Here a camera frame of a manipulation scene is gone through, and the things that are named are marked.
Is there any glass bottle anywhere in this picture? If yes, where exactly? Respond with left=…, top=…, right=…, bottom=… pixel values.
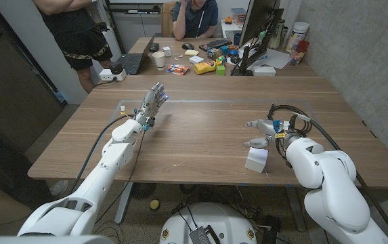
left=270, top=18, right=286, bottom=50

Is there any brown chair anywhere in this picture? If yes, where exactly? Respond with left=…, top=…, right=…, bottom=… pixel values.
left=160, top=0, right=179, bottom=37

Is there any white power strip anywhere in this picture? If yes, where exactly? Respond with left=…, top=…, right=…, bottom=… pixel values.
left=99, top=68, right=127, bottom=82

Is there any orange snack packet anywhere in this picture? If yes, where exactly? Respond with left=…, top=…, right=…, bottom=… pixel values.
left=165, top=64, right=190, bottom=76

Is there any tan printed box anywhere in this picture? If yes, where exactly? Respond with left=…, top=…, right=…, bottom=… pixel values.
left=207, top=47, right=223, bottom=60

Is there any white side cabinet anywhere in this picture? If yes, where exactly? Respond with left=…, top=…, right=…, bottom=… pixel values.
left=220, top=19, right=247, bottom=39

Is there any clear storage box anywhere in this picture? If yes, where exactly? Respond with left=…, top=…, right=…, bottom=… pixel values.
left=230, top=7, right=248, bottom=24

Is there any white cylindrical canister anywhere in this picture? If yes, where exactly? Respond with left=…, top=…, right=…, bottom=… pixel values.
left=285, top=21, right=310, bottom=54

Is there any seated person in blue shirt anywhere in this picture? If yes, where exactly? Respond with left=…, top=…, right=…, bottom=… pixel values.
left=171, top=0, right=219, bottom=41

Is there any white paper sheet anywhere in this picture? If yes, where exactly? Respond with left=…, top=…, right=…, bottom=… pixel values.
left=227, top=47, right=291, bottom=70

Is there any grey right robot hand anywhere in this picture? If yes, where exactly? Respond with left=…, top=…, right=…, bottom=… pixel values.
left=243, top=119, right=305, bottom=150

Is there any black laptop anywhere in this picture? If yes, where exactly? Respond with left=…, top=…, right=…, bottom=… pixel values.
left=117, top=33, right=157, bottom=75

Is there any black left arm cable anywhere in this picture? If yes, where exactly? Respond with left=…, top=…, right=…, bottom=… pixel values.
left=68, top=115, right=134, bottom=196

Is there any black keyboard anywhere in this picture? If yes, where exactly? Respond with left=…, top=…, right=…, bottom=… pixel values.
left=198, top=37, right=232, bottom=52

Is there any standing person in black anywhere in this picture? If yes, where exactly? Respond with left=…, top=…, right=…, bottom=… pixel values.
left=33, top=0, right=113, bottom=94

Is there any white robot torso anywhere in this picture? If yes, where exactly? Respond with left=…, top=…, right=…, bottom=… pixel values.
left=159, top=202, right=258, bottom=244

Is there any wooden office desk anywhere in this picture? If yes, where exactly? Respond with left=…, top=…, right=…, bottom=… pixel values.
left=128, top=36, right=318, bottom=77

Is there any yellow mustard bottle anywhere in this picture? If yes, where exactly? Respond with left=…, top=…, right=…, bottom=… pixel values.
left=193, top=60, right=222, bottom=75

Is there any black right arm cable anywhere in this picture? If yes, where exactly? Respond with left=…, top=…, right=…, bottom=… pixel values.
left=267, top=104, right=388, bottom=238

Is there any paper cup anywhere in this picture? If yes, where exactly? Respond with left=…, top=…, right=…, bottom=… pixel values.
left=152, top=51, right=166, bottom=70

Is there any flat white box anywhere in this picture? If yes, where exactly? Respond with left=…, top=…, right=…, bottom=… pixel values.
left=253, top=65, right=277, bottom=77

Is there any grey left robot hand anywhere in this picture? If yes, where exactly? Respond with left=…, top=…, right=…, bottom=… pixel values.
left=134, top=81, right=169, bottom=131

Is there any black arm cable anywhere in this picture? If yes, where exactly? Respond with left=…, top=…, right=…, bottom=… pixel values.
left=267, top=104, right=388, bottom=238
left=68, top=115, right=134, bottom=196

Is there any black box on torso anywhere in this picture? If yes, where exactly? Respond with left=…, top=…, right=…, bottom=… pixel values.
left=189, top=225, right=221, bottom=244

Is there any black computer monitor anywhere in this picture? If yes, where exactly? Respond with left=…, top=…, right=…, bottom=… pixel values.
left=230, top=0, right=285, bottom=77

